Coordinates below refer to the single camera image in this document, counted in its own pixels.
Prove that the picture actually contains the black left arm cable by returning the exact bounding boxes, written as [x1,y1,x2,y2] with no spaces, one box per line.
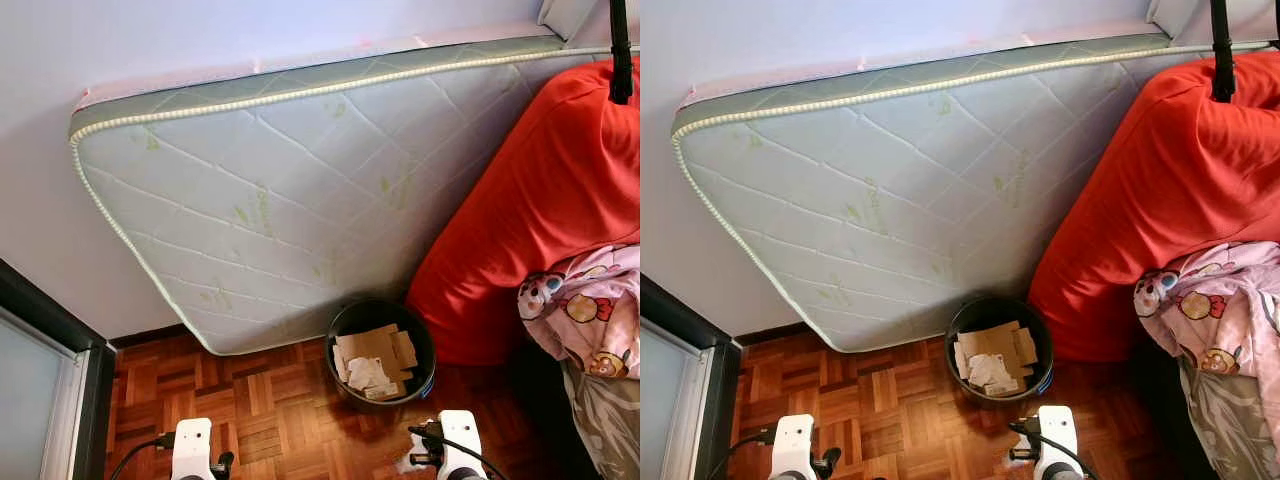
[108,432,179,480]
[725,428,781,480]

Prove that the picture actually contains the pink cartoon print blanket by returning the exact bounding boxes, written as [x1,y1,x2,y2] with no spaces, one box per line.
[517,243,641,381]
[1133,240,1280,379]

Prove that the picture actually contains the red covered mattress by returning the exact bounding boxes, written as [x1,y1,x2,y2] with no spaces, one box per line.
[405,55,641,366]
[1028,50,1280,363]

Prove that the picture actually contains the bed with grey floral sheet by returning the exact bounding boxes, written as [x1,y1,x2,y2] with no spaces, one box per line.
[1175,350,1280,480]
[560,355,641,480]

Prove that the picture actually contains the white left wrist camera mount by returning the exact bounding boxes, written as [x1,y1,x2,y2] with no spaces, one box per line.
[773,414,819,480]
[170,418,216,480]

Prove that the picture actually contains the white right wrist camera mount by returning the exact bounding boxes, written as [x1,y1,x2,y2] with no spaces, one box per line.
[1035,405,1083,480]
[437,410,489,480]

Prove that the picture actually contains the black framed glass door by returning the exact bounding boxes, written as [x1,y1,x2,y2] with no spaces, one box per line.
[640,275,741,480]
[0,258,119,480]

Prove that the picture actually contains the brown cardboard piece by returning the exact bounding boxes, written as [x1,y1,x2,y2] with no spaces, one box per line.
[333,323,419,386]
[955,320,1039,381]

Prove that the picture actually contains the black waste bin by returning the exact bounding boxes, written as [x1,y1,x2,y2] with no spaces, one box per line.
[325,297,438,413]
[945,297,1054,403]

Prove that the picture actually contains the white handbag black straps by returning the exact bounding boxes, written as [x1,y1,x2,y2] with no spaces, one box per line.
[538,0,641,106]
[1148,0,1280,103]

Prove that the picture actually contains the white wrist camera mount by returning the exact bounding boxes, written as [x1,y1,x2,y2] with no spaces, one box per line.
[773,414,819,480]
[437,410,489,480]
[1035,405,1083,480]
[170,418,216,480]

